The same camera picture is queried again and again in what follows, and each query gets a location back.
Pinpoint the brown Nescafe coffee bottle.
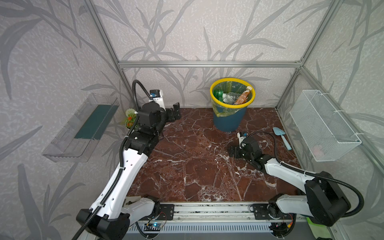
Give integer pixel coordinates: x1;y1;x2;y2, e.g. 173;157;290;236
234;86;253;105

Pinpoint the clear unlabelled plastic bottle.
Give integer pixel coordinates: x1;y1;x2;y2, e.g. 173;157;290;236
224;92;241;105

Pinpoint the crushed green plastic bottle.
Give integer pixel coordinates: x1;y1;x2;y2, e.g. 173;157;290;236
213;90;226;103

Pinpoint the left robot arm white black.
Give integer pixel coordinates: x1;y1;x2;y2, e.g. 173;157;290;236
73;102;181;240

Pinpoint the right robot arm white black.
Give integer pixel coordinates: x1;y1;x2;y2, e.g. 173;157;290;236
227;140;351;227

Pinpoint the blue bin with yellow rim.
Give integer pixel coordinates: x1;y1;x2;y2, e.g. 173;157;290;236
210;78;256;132

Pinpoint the yellow-green plastic bin liner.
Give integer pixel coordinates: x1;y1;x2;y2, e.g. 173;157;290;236
210;78;255;118

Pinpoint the white pot with artificial plant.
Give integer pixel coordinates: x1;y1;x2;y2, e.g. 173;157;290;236
124;109;137;129

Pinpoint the light blue garden trowel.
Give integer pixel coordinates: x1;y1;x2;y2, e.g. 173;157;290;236
273;127;292;151

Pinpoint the black green work glove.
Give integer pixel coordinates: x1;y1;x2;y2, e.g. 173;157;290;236
307;218;332;240

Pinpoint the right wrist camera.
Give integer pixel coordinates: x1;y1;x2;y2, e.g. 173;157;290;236
237;132;248;148

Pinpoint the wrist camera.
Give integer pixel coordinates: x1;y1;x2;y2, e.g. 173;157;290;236
237;132;248;148
150;90;166;110

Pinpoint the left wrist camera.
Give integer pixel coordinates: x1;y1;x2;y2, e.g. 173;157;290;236
150;90;166;110

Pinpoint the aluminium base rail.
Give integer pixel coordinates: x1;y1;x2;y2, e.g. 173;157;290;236
152;202;293;224

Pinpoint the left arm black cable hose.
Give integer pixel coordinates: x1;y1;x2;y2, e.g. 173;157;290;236
71;79;152;240

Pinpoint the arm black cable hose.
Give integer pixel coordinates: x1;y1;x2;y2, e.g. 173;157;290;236
71;79;152;240
239;130;365;218

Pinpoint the white wire mesh basket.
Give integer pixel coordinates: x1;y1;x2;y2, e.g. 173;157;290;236
290;90;362;162

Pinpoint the clear acrylic wall shelf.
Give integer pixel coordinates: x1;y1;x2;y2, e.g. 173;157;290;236
42;93;120;163

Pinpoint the right circuit board with wires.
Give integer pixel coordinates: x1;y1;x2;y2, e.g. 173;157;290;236
269;220;296;238

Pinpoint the circuit board with wires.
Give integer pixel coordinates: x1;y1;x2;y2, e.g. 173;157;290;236
269;220;296;238
143;212;167;232

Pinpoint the left circuit board with wires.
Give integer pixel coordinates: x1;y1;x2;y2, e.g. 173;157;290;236
143;212;167;232

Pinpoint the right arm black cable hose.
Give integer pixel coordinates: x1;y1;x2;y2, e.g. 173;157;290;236
239;130;365;218

